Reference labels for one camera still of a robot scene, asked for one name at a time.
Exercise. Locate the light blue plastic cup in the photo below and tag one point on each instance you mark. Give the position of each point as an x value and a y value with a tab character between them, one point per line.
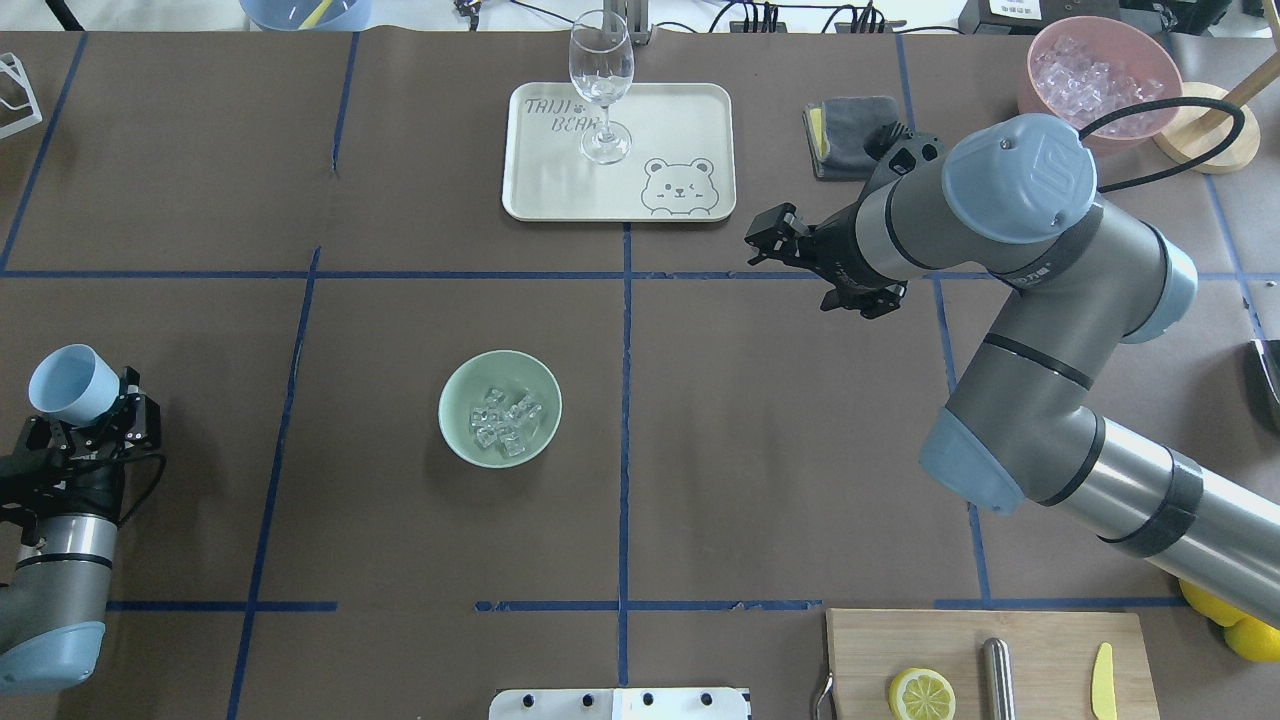
74	384

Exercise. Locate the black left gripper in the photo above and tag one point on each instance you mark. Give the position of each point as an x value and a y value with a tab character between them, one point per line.
88	491

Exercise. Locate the half lemon slice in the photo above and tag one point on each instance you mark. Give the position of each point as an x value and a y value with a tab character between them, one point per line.
921	693

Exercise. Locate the ice cubes in bowl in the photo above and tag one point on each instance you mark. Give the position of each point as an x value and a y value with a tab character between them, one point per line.
505	421

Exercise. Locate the yellow plastic fork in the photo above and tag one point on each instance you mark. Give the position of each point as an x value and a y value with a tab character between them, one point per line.
316	15

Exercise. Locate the grey folded cloth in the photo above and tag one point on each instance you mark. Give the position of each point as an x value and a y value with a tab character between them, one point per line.
848	136

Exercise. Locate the blue bowl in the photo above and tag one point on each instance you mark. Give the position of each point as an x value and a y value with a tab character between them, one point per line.
284	16

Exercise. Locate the clear wine glass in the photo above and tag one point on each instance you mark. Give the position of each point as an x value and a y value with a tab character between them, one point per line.
602	69

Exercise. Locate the yellow lemon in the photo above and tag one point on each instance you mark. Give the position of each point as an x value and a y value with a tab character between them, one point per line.
1210	606
1252	640

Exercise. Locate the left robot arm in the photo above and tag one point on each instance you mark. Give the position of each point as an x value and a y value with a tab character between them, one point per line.
53	609

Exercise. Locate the white wire cup rack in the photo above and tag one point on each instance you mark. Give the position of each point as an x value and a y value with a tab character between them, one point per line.
18	99

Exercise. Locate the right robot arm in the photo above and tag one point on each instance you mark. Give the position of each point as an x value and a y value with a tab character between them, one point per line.
1021	199

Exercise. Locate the pink bowl with ice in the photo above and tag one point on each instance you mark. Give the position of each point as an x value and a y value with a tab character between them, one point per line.
1079	69

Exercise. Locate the mint green bowl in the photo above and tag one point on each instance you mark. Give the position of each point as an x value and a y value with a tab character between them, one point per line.
509	369

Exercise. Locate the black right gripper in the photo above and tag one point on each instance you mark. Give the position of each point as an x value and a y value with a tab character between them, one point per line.
838	250

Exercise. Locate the wooden round stand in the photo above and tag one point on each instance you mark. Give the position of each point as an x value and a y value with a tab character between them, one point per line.
1194	131

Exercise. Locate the yellow plastic knife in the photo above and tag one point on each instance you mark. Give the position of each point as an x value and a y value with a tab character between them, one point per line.
1103	691

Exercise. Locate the metal ice scoop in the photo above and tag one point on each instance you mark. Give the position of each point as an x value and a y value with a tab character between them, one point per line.
1262	382

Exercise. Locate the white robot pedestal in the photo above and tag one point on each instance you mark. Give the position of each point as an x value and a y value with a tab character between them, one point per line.
717	702

